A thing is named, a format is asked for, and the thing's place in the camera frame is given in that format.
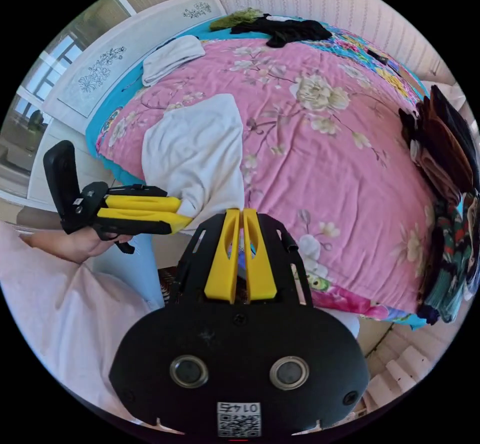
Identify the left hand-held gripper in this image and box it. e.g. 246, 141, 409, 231
61, 181, 194, 254

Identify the bed with pink floral quilt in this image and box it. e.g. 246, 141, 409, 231
40, 0, 444, 332

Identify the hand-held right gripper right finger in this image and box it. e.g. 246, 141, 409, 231
243, 208, 279, 303

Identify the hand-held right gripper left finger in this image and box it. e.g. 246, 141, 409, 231
203, 208, 241, 305

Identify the person's left hand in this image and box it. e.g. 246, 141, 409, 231
20, 227, 133, 265

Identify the green fuzzy cloth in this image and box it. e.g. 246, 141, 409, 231
208, 7, 264, 33

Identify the person's body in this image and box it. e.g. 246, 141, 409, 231
0, 209, 361, 430

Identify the folded white garment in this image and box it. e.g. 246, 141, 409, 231
141, 34, 207, 88

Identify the black garment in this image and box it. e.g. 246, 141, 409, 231
229, 14, 334, 49

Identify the pile of clothes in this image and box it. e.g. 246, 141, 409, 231
397, 84, 480, 326

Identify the white long sleeve shirt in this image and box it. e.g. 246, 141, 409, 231
141, 92, 247, 219

